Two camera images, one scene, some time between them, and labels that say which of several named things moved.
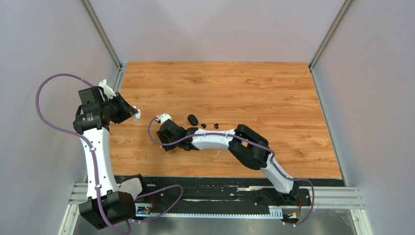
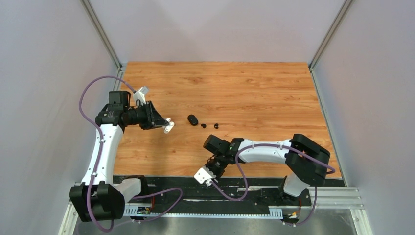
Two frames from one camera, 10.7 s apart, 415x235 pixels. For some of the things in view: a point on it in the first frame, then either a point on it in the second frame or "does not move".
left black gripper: [126, 110] → [153, 119]
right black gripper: [164, 137] → [219, 175]
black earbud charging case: [192, 120] does not move
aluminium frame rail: [323, 197] does not move
